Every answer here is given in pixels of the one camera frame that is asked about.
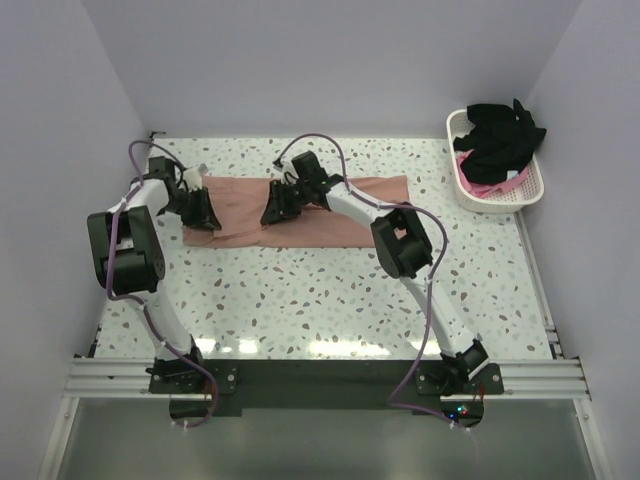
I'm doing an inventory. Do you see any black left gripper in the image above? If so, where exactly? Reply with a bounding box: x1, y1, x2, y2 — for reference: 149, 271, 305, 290
162, 185, 221, 231

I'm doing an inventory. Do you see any salmon pink t shirt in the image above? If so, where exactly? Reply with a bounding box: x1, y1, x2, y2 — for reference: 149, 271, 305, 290
182, 173, 410, 250

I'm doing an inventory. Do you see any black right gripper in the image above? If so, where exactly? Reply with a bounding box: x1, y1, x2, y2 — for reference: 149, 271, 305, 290
261, 180, 310, 225

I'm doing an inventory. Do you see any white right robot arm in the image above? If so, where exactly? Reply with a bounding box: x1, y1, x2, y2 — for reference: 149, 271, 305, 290
261, 152, 489, 393

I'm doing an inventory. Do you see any aluminium table edge rail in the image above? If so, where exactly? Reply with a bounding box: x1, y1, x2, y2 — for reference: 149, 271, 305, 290
514, 212, 565, 360

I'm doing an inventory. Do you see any aluminium front frame rail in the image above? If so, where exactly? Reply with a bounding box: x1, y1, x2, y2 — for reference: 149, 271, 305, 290
63, 358, 590, 400

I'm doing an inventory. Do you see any bright pink garment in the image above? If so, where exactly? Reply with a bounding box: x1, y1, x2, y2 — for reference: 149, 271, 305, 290
456, 150, 529, 199

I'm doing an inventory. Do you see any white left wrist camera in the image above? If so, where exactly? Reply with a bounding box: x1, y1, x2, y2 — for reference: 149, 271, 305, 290
183, 164, 208, 192

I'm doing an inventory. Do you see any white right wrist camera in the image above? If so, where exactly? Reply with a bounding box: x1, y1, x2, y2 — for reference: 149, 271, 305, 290
272, 157, 295, 175

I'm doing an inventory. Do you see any black garment in basket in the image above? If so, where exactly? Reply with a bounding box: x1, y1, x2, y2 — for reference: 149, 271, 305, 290
453, 99, 547, 185

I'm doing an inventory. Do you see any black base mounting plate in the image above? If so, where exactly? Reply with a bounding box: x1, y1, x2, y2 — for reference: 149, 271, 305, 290
146, 359, 505, 420

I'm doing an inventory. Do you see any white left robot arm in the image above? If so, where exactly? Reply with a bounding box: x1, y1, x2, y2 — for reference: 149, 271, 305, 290
87, 156, 221, 393

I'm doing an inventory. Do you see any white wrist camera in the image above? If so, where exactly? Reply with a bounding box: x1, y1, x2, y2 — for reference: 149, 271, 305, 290
272, 157, 295, 175
183, 164, 208, 192

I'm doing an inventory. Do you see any white perforated laundry basket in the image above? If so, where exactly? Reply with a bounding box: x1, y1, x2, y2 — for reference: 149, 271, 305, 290
446, 101, 546, 213

